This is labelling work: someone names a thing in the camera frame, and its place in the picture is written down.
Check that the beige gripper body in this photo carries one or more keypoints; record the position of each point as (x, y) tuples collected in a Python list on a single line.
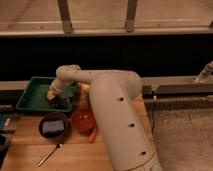
[(50, 95)]

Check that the dark grape bunch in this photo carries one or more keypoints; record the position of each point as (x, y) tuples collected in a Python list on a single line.
[(59, 102)]

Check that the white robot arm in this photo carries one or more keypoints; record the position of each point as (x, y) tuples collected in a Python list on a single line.
[(110, 94)]

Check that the green plastic tray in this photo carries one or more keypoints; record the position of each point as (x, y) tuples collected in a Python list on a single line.
[(33, 97)]

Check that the dark purple bowl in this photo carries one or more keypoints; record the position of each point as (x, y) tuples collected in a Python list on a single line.
[(53, 116)]

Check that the blue sponge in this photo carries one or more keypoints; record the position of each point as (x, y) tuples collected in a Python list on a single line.
[(53, 127)]

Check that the small yellow cup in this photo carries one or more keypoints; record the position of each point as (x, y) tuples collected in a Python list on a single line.
[(85, 88)]

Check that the orange red bowl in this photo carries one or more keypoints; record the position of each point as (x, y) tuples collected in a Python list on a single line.
[(83, 120)]

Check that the metal fork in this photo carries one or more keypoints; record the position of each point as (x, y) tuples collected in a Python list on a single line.
[(49, 154)]

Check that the orange carrot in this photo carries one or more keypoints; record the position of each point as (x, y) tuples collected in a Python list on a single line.
[(92, 136)]

